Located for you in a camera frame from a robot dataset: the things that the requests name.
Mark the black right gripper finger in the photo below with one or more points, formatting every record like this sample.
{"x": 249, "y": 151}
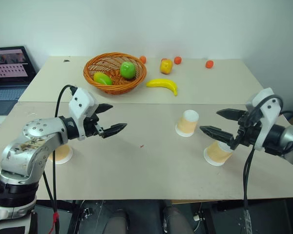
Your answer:
{"x": 216, "y": 133}
{"x": 230, "y": 114}

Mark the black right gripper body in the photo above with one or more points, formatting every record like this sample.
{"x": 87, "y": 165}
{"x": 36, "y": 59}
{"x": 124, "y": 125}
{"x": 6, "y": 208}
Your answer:
{"x": 246, "y": 131}

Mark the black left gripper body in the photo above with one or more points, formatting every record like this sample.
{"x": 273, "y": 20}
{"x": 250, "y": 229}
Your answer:
{"x": 91, "y": 126}

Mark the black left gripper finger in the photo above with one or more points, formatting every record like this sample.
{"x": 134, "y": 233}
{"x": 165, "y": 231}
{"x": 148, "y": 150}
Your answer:
{"x": 104, "y": 108}
{"x": 114, "y": 129}

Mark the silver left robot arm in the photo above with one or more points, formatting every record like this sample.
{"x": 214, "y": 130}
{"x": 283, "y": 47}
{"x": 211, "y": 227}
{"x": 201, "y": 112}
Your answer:
{"x": 34, "y": 146}

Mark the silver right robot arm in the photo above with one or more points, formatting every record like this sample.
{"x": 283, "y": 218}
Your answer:
{"x": 291, "y": 136}

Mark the orange wicker basket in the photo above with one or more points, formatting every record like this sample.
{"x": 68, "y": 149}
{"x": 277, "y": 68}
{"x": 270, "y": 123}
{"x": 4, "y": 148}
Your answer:
{"x": 112, "y": 89}

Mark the orange and white paper cup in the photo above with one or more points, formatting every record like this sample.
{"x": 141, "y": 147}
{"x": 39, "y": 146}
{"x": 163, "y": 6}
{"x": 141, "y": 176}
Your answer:
{"x": 62, "y": 156}
{"x": 217, "y": 156}
{"x": 187, "y": 123}

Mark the green yellow toy mango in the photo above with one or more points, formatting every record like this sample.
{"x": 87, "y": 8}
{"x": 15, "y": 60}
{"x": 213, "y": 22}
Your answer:
{"x": 102, "y": 78}

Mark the green toy apple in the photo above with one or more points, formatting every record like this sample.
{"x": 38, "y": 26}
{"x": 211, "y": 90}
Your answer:
{"x": 128, "y": 70}

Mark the small black scrap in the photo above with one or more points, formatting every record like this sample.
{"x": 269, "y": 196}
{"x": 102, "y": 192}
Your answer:
{"x": 66, "y": 60}

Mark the yellow toy banana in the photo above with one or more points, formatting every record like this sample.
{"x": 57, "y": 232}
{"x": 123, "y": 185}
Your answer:
{"x": 163, "y": 84}

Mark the small white plug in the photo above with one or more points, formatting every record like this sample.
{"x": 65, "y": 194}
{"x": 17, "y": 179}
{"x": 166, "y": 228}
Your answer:
{"x": 197, "y": 216}

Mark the open laptop computer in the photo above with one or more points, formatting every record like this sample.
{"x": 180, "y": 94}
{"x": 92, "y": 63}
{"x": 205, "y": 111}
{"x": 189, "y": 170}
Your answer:
{"x": 7, "y": 80}

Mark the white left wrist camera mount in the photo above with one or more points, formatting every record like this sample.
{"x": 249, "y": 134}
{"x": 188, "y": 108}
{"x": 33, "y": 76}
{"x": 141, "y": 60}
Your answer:
{"x": 81, "y": 104}

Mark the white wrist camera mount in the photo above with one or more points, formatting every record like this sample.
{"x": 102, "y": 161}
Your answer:
{"x": 271, "y": 109}
{"x": 81, "y": 104}

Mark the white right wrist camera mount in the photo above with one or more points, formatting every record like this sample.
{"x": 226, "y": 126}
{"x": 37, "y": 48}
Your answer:
{"x": 271, "y": 109}

